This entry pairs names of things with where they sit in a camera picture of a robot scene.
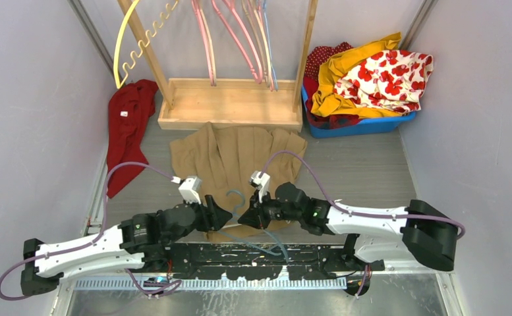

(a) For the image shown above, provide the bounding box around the pink hanger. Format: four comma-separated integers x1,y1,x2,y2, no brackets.
191,0,217,86
212,0,266,86

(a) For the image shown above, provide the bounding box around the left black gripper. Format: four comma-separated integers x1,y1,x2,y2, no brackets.
163,194,231,246

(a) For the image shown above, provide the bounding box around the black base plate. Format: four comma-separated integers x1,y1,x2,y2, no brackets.
138,243,366,280

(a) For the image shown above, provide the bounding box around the wooden hanger rack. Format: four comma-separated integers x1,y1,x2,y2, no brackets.
113,1,318,132

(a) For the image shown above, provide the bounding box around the dark red garment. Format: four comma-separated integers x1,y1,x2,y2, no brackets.
105,79,159,199

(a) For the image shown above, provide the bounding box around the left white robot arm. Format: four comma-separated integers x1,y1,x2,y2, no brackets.
20,195,233,296

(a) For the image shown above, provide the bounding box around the purple cable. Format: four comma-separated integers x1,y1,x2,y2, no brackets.
0,161,183,302
260,149,466,299

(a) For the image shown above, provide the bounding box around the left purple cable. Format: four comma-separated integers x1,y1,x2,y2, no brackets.
0,161,183,302

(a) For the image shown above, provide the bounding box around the yellow garment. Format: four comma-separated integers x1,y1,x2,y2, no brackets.
310,32,403,119

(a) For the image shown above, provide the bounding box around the teal blue wire hanger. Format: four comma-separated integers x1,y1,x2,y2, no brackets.
217,189,289,264

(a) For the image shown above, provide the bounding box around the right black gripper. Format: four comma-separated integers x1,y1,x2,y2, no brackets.
239,188,302,230

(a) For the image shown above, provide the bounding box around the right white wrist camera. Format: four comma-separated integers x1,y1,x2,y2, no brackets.
250,171,271,203

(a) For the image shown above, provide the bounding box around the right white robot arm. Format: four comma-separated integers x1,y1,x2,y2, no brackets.
239,182,461,272

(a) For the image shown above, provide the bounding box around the light blue hanger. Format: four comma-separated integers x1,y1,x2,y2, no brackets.
261,0,279,92

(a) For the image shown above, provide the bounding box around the white red floral garment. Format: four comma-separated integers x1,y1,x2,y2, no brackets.
333,50,434,119

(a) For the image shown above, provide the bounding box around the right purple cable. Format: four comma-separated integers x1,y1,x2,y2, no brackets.
260,149,466,299

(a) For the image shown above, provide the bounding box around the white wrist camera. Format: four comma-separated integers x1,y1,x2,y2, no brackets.
250,171,271,203
171,176,202,204

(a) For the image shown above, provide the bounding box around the white slotted cable duct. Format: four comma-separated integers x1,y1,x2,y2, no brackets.
74,276,347,291

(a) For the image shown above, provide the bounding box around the yellow wavy hanger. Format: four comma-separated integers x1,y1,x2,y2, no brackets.
113,0,180,90

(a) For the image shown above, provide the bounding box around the red polka dot garment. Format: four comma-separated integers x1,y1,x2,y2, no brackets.
304,41,353,81

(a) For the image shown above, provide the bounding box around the tan brown skirt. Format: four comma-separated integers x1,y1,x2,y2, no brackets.
169,122,308,244

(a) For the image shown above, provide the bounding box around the beige hanger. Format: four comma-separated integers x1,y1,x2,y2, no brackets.
241,1,275,92

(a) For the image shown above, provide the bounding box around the blue plastic bin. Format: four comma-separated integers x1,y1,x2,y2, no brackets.
300,85,417,140

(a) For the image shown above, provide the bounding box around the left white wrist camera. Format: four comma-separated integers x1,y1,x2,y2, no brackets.
171,176,202,204

